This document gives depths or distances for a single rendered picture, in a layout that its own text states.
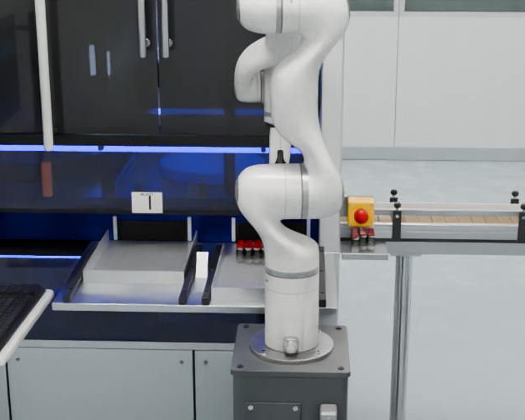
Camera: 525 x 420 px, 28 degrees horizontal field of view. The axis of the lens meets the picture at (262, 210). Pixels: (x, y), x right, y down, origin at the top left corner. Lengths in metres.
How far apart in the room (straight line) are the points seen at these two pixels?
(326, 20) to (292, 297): 0.60
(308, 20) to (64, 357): 1.42
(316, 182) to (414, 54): 5.31
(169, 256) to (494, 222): 0.94
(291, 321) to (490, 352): 2.31
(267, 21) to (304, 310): 0.63
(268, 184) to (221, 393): 1.05
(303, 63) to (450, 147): 5.52
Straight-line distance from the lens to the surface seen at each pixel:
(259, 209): 2.20
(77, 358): 3.11
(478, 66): 7.54
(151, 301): 2.59
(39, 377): 3.17
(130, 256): 2.90
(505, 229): 3.06
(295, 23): 2.12
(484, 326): 4.77
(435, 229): 3.03
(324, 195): 2.20
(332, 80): 2.80
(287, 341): 2.31
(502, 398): 4.14
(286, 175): 2.20
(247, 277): 2.73
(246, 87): 2.51
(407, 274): 3.11
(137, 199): 2.91
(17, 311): 2.72
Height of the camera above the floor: 1.84
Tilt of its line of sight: 17 degrees down
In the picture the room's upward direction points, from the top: straight up
